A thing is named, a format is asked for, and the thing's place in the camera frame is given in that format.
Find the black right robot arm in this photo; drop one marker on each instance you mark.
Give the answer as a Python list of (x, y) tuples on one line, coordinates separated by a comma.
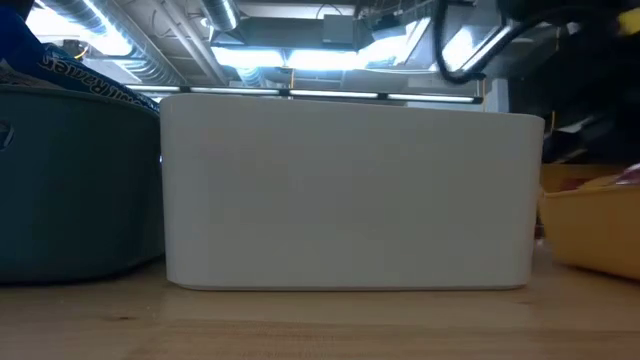
[(550, 10)]

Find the white plastic bin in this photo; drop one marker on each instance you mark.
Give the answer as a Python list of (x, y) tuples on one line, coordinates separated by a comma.
[(350, 200)]

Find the orange plastic bin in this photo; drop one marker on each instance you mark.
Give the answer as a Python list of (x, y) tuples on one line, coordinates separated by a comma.
[(590, 235)]

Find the blue Maruchan noodle pack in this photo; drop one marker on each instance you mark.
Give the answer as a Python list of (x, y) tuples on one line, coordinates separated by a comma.
[(90, 82)]

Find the grey ceiling box unit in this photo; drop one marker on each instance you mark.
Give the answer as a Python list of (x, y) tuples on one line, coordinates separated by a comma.
[(341, 31)]

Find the large ribbed ventilation duct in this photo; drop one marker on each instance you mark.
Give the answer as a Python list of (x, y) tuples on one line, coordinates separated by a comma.
[(155, 72)]

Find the round silver ventilation duct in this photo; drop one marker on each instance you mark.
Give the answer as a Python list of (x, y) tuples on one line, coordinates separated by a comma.
[(222, 15)]

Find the teal plastic bin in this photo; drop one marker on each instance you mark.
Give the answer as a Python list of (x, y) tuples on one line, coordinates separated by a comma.
[(75, 190)]

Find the long light strip bar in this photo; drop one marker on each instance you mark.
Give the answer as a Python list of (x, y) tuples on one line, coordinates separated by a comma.
[(235, 90)]

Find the small yellow tag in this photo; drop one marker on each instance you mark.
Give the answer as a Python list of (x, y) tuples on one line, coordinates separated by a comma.
[(629, 22)]

